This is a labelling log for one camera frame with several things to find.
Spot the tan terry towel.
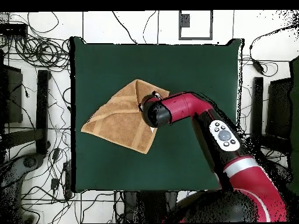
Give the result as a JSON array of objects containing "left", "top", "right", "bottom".
[{"left": 81, "top": 79, "right": 171, "bottom": 155}]

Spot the flat black device box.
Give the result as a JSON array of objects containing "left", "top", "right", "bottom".
[{"left": 0, "top": 23, "right": 29, "bottom": 38}]

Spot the dark green table cloth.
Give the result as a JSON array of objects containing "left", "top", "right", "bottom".
[
  {"left": 69, "top": 36, "right": 245, "bottom": 194},
  {"left": 288, "top": 55, "right": 299, "bottom": 194}
]

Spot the grey square floor hatch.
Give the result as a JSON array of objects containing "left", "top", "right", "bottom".
[{"left": 178, "top": 10, "right": 214, "bottom": 41}]

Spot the black power strip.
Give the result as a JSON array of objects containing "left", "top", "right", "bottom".
[{"left": 62, "top": 162, "right": 74, "bottom": 199}]

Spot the black equipment box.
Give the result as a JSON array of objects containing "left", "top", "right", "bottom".
[
  {"left": 266, "top": 78, "right": 293, "bottom": 141},
  {"left": 0, "top": 65, "right": 24, "bottom": 124}
]

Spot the grey black office chair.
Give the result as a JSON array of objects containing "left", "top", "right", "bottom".
[{"left": 0, "top": 152, "right": 45, "bottom": 223}]

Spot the black table frame bar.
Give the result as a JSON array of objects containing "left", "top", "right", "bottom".
[
  {"left": 252, "top": 76, "right": 264, "bottom": 137},
  {"left": 2, "top": 69, "right": 51, "bottom": 156}
]

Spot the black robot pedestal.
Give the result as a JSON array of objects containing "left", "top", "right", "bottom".
[{"left": 123, "top": 190, "right": 178, "bottom": 223}]

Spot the tangle of black cables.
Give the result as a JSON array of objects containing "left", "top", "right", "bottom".
[{"left": 13, "top": 11, "right": 71, "bottom": 71}]

